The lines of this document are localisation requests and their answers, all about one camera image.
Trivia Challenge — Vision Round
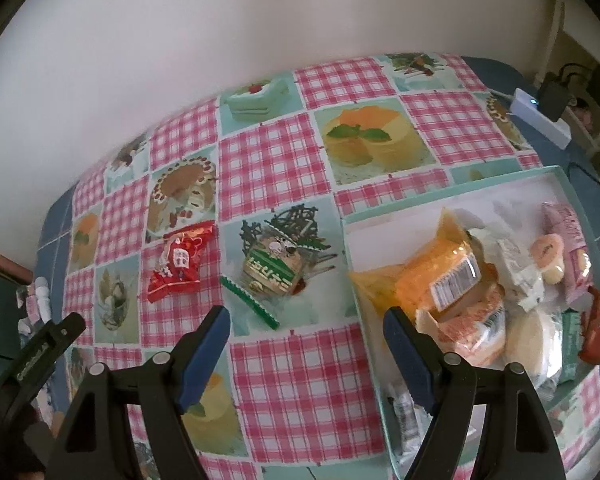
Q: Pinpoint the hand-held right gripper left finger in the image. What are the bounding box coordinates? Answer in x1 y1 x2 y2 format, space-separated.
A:
55 305 231 480

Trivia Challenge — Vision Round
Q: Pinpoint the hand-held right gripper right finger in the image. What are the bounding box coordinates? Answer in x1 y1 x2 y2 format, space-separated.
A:
383 307 566 480

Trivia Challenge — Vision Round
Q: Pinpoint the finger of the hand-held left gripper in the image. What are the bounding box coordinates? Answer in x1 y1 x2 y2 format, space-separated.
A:
0 312 87 411

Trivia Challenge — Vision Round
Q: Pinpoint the pink and orange wafer packet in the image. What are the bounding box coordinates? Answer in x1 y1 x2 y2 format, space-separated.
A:
414 285 508 368

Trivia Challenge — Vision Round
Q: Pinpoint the orange cake packet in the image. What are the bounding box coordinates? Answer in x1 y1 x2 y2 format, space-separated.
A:
349 207 503 333

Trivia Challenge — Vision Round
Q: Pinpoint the red candy packet with figure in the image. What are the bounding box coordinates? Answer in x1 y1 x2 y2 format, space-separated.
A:
145 220 217 304

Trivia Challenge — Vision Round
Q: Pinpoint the clear packet with white bun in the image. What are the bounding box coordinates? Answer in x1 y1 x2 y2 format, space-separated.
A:
502 307 565 393

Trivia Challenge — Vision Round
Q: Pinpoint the white box with teal rim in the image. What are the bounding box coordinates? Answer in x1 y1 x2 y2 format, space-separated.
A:
340 165 600 473

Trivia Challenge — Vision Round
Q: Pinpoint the small white snack packet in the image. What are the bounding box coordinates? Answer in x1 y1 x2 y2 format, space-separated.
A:
495 235 546 311

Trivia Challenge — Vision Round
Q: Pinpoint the green snack packet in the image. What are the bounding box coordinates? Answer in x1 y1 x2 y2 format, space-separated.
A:
559 309 585 385

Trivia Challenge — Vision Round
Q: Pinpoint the cream jelly cup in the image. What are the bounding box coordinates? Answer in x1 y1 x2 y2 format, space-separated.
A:
530 232 567 285

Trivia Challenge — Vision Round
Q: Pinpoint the pink snack packet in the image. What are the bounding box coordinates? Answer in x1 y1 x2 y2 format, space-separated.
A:
540 201 595 307

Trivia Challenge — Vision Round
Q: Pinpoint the pink checked printed tablecloth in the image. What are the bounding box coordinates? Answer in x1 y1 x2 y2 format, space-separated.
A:
62 52 600 480

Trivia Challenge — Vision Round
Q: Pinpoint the white power strip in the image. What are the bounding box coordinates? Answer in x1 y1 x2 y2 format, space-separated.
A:
510 87 572 150

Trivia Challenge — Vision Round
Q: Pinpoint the black plug adapter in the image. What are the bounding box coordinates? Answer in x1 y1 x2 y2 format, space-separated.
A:
536 72 573 122

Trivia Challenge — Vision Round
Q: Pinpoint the white shelf unit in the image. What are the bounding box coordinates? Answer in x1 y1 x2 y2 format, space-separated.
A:
530 0 600 171

